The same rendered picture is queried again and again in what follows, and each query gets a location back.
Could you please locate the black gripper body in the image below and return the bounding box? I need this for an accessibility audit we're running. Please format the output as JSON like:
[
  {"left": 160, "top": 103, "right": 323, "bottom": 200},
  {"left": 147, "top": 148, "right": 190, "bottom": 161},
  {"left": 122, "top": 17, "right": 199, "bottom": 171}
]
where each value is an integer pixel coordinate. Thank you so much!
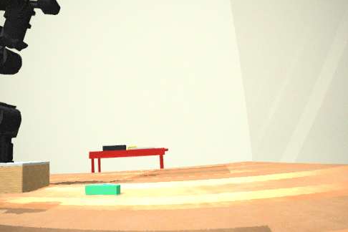
[{"left": 4, "top": 0, "right": 61, "bottom": 29}]

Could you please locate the green square post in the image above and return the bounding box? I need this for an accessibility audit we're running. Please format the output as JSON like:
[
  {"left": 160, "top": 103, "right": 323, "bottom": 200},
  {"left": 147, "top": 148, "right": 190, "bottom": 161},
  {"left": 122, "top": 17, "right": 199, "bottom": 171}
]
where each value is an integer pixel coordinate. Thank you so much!
[{"left": 85, "top": 184, "right": 121, "bottom": 195}]

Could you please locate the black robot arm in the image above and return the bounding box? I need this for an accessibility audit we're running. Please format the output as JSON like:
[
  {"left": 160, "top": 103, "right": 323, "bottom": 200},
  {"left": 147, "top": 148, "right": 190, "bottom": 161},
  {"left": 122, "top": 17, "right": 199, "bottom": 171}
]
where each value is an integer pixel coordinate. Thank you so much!
[{"left": 0, "top": 0, "right": 29, "bottom": 163}]

